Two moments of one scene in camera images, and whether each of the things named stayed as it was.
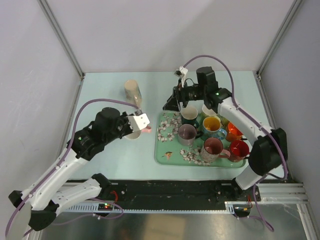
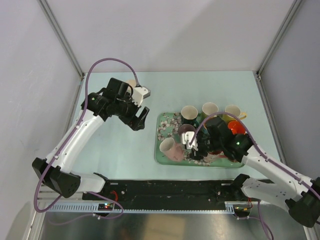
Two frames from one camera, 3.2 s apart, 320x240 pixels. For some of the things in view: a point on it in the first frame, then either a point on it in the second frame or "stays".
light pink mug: (135, 134) → (173, 151)
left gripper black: (129, 127) → (134, 122)
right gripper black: (179, 96) → (195, 154)
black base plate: (172, 191) stays
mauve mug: (187, 134) stays
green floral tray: (169, 152) stays
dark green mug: (188, 116) stays
